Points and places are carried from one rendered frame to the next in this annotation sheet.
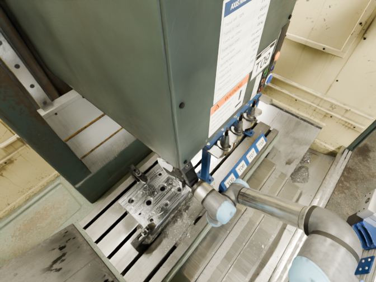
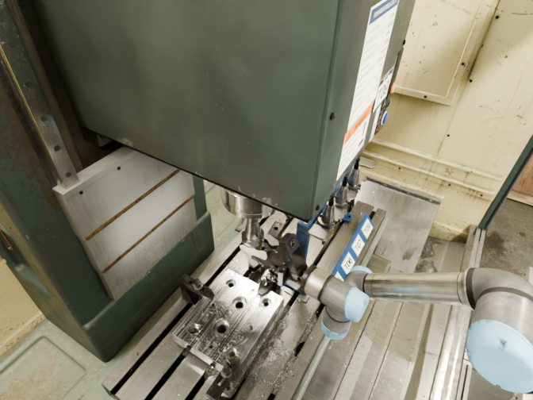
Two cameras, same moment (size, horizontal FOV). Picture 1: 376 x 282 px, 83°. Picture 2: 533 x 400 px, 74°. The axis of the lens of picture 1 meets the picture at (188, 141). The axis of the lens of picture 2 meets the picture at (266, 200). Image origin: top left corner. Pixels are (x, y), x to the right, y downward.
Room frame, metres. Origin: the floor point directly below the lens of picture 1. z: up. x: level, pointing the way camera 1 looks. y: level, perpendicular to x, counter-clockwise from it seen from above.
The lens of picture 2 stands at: (-0.19, 0.21, 2.01)
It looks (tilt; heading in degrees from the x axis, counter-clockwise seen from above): 41 degrees down; 347
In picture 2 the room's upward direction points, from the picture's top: 2 degrees clockwise
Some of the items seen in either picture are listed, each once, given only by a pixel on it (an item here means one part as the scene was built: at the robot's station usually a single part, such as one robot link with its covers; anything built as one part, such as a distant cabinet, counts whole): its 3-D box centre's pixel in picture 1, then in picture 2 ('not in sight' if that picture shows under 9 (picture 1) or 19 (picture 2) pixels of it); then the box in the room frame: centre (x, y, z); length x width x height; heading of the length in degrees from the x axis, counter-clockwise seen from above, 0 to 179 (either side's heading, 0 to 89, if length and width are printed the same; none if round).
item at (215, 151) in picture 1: (217, 152); (320, 232); (0.52, -0.13, 1.21); 0.07 x 0.05 x 0.01; 47
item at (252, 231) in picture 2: not in sight; (252, 225); (0.48, 0.09, 1.33); 0.04 x 0.04 x 0.07
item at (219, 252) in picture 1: (248, 222); (370, 349); (0.35, -0.34, 0.70); 0.90 x 0.30 x 0.16; 137
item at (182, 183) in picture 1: (188, 179); (290, 269); (0.38, 0.00, 1.24); 0.12 x 0.08 x 0.09; 43
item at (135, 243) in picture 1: (145, 235); (225, 380); (0.24, 0.21, 0.97); 0.13 x 0.03 x 0.15; 137
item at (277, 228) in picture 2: not in sight; (266, 248); (0.72, -0.01, 0.93); 0.26 x 0.05 x 0.06; 142
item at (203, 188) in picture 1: (203, 191); (317, 282); (0.33, -0.05, 1.24); 0.08 x 0.05 x 0.08; 133
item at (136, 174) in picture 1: (139, 175); (197, 291); (0.54, 0.27, 0.97); 0.13 x 0.03 x 0.15; 47
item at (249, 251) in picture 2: (165, 167); (252, 258); (0.44, 0.10, 1.24); 0.09 x 0.03 x 0.06; 56
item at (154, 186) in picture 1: (156, 196); (231, 318); (0.43, 0.17, 0.96); 0.29 x 0.23 x 0.05; 137
